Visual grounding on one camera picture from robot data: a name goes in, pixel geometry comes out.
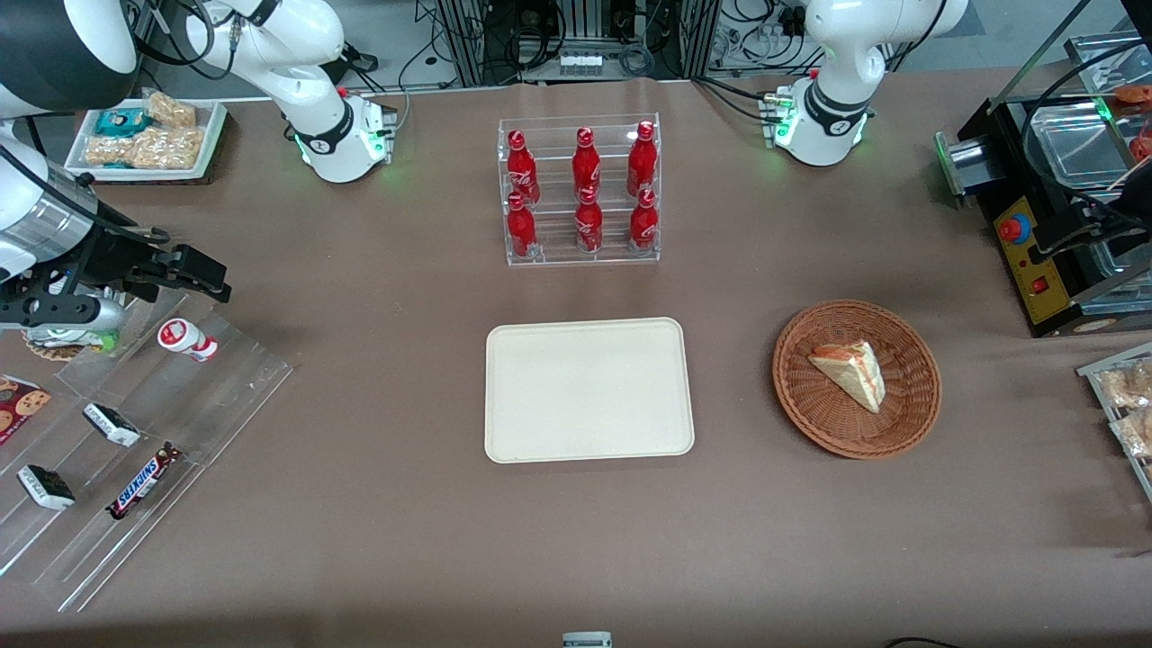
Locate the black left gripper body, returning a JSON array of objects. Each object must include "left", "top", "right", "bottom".
[{"left": 1075, "top": 193, "right": 1139, "bottom": 245}]

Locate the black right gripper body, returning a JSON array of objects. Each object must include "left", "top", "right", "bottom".
[{"left": 61, "top": 223, "right": 183, "bottom": 304}]

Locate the triangular sandwich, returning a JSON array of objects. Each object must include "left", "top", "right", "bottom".
[{"left": 807, "top": 339, "right": 887, "bottom": 415}]

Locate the white snack tray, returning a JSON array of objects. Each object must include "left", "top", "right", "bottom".
[{"left": 63, "top": 97, "right": 229, "bottom": 184}]

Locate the grey tray with snacks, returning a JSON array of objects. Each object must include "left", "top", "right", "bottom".
[{"left": 1076, "top": 342, "right": 1152, "bottom": 502}]

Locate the round brown wicker basket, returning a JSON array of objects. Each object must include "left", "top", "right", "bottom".
[{"left": 772, "top": 299, "right": 942, "bottom": 461}]

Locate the beige rectangular serving tray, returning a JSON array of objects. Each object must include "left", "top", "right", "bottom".
[{"left": 484, "top": 317, "right": 696, "bottom": 464}]

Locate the small white yogurt bottle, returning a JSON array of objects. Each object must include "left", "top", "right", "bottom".
[{"left": 157, "top": 318, "right": 219, "bottom": 363}]

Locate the black machine with red button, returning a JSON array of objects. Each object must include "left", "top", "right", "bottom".
[{"left": 934, "top": 90, "right": 1152, "bottom": 339}]

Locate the clear plastic container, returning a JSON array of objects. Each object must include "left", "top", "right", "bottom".
[{"left": 1026, "top": 101, "right": 1152, "bottom": 190}]

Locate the small wicker coaster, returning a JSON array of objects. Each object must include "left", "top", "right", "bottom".
[{"left": 22, "top": 328, "right": 120, "bottom": 363}]

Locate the large peanut snack bag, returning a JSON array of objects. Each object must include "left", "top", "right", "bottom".
[{"left": 85, "top": 126, "right": 206, "bottom": 170}]

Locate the clear acrylic stepped shelf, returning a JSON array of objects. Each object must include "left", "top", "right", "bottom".
[{"left": 0, "top": 288, "right": 295, "bottom": 615}]

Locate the teal snack packet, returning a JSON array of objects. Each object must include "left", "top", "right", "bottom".
[{"left": 94, "top": 108, "right": 149, "bottom": 138}]

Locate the clear bagged pastry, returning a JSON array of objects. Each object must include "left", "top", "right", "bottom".
[
  {"left": 1111, "top": 409, "right": 1152, "bottom": 458},
  {"left": 1100, "top": 360, "right": 1152, "bottom": 410}
]

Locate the small peanut snack bag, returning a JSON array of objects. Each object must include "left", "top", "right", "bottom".
[{"left": 144, "top": 90, "right": 197, "bottom": 129}]

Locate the black white snack bar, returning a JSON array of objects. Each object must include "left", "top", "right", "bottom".
[
  {"left": 16, "top": 464, "right": 77, "bottom": 511},
  {"left": 82, "top": 402, "right": 142, "bottom": 448}
]

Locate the chocolate chip cookie pack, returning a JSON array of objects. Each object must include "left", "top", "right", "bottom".
[{"left": 0, "top": 373, "right": 52, "bottom": 446}]

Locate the snickers chocolate bar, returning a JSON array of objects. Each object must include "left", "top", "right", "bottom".
[{"left": 106, "top": 443, "right": 184, "bottom": 521}]

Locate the red cola bottle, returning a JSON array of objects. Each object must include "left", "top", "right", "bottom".
[
  {"left": 506, "top": 130, "right": 541, "bottom": 206},
  {"left": 575, "top": 186, "right": 604, "bottom": 254},
  {"left": 626, "top": 121, "right": 659, "bottom": 197},
  {"left": 572, "top": 127, "right": 602, "bottom": 201},
  {"left": 506, "top": 193, "right": 538, "bottom": 259},
  {"left": 629, "top": 189, "right": 659, "bottom": 251}
]

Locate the clear acrylic bottle rack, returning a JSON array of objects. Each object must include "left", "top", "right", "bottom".
[{"left": 497, "top": 112, "right": 662, "bottom": 267}]

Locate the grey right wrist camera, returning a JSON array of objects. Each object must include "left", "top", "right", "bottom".
[{"left": 0, "top": 293, "right": 128, "bottom": 331}]

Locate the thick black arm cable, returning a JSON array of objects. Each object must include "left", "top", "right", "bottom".
[{"left": 1019, "top": 40, "right": 1152, "bottom": 212}]

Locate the aluminium equipment frame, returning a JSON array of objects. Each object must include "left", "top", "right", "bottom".
[{"left": 436, "top": 0, "right": 721, "bottom": 87}]

